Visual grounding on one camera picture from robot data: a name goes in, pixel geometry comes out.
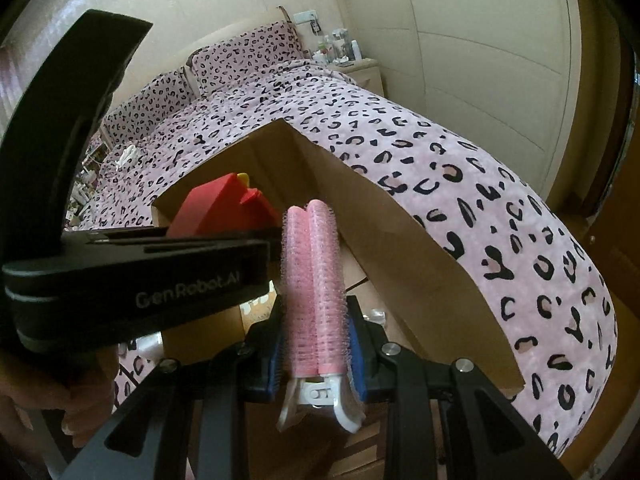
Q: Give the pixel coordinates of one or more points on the brown cardboard box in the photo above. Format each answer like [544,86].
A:
[380,240]

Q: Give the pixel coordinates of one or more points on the cream wardrobe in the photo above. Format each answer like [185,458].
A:
[475,60]

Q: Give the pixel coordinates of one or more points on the person's left hand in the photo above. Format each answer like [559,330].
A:
[85,390]

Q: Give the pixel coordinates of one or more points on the light wooden headboard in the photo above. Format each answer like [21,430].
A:
[188,77]

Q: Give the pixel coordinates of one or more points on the brown wooden door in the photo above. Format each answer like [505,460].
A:
[615,185]

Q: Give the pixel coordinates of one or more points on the cluttered bedside shelf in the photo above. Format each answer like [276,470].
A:
[85,180]

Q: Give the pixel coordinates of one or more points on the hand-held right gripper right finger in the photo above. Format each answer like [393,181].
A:
[357,360]

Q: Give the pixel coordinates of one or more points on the white curtain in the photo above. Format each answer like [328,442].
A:
[45,25]

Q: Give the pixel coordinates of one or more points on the light wooden nightstand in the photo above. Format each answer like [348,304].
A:
[367,77]

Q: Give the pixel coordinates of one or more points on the leopard print bed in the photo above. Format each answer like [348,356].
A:
[450,170]

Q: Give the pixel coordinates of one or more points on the yellow bear print box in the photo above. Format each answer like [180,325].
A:
[255,307]

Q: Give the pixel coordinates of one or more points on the white wall socket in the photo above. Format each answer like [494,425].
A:
[307,20]

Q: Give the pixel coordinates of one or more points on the leopard print pillow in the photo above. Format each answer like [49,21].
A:
[245,55]
[150,105]

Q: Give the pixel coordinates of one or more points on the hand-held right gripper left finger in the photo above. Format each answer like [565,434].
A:
[272,360]

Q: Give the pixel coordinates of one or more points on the pink hair roller clip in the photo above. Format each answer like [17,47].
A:
[312,285]

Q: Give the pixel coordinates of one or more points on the red box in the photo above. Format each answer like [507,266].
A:
[215,205]

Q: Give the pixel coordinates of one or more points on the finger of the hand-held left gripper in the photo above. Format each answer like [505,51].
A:
[220,234]

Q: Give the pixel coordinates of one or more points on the small white cloth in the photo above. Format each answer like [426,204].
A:
[127,155]

